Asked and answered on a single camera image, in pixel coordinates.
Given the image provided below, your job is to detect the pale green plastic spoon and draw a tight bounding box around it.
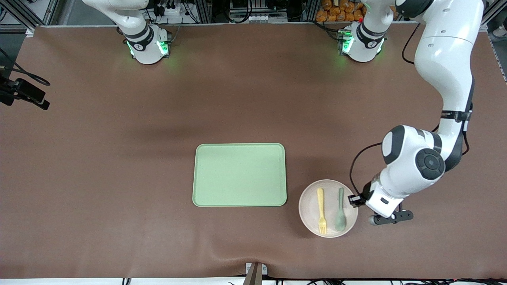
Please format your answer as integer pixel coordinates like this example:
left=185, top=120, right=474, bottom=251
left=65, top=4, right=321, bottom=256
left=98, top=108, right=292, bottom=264
left=335, top=188, right=347, bottom=232

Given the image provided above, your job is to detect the yellow plastic fork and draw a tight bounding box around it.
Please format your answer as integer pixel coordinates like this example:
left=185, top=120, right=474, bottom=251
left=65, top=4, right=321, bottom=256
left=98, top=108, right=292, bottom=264
left=316, top=188, right=328, bottom=235

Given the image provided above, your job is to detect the beige round plate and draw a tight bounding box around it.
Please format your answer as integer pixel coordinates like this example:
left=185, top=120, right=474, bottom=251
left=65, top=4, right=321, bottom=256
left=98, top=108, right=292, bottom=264
left=298, top=179, right=359, bottom=238

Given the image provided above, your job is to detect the light green rectangular tray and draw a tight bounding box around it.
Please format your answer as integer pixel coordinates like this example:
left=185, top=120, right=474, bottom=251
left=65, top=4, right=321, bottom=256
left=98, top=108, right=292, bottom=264
left=192, top=143, right=287, bottom=207

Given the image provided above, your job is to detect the brown table cover mat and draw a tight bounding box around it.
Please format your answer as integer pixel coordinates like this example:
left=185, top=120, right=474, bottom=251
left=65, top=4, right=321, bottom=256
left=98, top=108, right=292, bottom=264
left=0, top=22, right=507, bottom=280

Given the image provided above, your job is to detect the white power strip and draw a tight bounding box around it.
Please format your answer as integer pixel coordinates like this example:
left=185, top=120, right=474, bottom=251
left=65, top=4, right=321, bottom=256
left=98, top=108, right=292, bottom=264
left=156, top=3, right=187, bottom=17

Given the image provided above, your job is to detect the orange round items pile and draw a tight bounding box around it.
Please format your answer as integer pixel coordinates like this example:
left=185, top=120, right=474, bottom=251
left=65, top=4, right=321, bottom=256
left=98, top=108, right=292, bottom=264
left=316, top=0, right=367, bottom=23

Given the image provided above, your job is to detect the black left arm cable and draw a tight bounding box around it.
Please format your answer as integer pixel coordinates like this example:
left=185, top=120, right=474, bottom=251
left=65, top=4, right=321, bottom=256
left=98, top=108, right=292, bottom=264
left=349, top=22, right=475, bottom=198

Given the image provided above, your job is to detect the grey metal camera bracket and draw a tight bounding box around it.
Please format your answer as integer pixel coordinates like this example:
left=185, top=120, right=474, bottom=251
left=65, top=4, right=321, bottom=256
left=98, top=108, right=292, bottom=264
left=245, top=262, right=268, bottom=285

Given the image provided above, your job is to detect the aluminium frame post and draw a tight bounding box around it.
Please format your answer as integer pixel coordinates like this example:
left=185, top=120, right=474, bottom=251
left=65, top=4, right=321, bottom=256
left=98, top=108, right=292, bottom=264
left=194, top=0, right=213, bottom=23
left=305, top=0, right=320, bottom=23

